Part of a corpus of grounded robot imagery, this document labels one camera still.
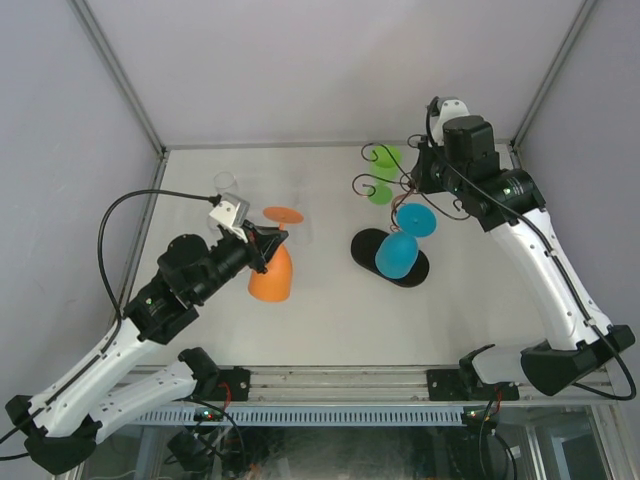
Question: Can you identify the clear champagne flute back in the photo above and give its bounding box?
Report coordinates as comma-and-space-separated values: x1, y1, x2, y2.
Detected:
214, 171, 239, 195

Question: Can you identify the blue plastic wine glass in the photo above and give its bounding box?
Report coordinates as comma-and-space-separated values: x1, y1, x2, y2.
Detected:
375, 203, 437, 279

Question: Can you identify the blue slotted cable duct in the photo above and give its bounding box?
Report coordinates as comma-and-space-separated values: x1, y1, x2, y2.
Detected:
132, 404, 464, 427

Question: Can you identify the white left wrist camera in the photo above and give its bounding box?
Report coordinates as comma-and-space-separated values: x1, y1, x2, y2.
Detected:
208, 193, 250, 243

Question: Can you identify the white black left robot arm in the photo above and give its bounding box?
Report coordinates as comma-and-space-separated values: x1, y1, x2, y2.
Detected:
5, 222, 288, 475

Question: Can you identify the aluminium front frame rail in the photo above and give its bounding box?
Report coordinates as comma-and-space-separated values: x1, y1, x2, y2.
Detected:
104, 363, 617, 406

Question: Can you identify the green plastic wine glass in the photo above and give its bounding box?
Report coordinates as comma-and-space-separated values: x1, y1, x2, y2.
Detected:
369, 145, 402, 205

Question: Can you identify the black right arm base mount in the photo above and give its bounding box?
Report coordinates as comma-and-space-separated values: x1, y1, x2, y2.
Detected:
426, 368, 520, 401

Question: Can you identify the black right camera cable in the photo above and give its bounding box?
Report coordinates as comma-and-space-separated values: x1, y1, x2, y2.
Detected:
424, 97, 636, 401

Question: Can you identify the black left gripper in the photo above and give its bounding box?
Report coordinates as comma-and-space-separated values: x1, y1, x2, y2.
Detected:
191, 219, 287, 304

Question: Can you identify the black camera cable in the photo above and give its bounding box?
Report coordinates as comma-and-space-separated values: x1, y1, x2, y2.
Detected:
97, 188, 224, 321
424, 97, 636, 401

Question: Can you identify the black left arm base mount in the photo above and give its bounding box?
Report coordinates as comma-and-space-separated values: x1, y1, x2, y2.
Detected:
199, 366, 251, 402

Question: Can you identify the clear champagne flute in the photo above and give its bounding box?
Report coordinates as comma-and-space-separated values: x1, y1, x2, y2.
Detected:
206, 215, 222, 239
214, 171, 239, 195

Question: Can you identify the black left camera cable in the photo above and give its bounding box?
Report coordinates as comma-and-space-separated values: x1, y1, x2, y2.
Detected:
97, 188, 224, 321

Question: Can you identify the orange plastic wine glass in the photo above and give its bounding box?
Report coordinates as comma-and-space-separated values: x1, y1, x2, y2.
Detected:
248, 206, 304, 303

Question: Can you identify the clear champagne flute front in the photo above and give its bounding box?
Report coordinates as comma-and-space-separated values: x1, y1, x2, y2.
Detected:
206, 215, 222, 239

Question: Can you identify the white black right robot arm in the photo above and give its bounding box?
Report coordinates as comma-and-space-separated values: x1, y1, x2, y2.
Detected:
411, 115, 637, 401

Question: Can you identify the clear upside-down glass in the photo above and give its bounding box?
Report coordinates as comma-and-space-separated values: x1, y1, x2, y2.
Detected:
294, 197, 314, 247

